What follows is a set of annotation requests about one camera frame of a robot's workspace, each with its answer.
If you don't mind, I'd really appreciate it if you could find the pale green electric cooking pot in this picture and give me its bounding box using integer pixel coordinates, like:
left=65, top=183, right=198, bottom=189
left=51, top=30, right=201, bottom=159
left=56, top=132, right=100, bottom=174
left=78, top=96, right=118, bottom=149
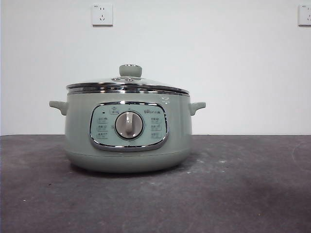
left=49, top=91, right=207, bottom=173

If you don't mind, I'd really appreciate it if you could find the glass lid with green knob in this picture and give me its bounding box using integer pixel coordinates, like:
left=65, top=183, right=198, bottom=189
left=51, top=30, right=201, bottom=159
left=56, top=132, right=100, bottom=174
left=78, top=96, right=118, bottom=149
left=66, top=64, right=190, bottom=95

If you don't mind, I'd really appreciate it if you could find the white wall socket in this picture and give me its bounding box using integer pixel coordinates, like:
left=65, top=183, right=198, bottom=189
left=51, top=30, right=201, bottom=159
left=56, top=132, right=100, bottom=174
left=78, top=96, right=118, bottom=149
left=91, top=3, right=114, bottom=27
left=298, top=3, right=311, bottom=27

